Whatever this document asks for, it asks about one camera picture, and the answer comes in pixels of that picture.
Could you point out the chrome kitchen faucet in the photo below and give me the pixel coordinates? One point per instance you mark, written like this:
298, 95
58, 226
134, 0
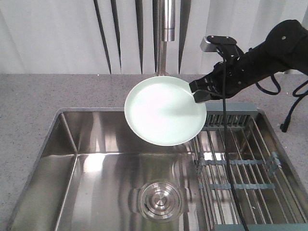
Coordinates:
164, 32

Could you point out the grey blue dish rack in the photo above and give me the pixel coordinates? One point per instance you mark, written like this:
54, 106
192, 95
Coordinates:
238, 149

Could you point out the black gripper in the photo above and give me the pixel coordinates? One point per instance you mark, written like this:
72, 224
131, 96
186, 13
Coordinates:
242, 72

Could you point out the light green round plate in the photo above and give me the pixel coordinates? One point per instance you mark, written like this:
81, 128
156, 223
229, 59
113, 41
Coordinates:
161, 110

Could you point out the stainless steel sink basin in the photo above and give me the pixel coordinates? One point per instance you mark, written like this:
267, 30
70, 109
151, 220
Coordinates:
90, 161

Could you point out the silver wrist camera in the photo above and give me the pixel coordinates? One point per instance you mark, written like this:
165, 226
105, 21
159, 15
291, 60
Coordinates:
212, 43

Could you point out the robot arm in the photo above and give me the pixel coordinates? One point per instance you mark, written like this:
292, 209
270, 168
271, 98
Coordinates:
285, 48

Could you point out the chrome sink drain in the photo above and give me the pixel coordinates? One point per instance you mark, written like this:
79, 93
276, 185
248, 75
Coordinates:
159, 201

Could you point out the white pleated curtain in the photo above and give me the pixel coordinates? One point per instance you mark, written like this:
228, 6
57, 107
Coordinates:
118, 36

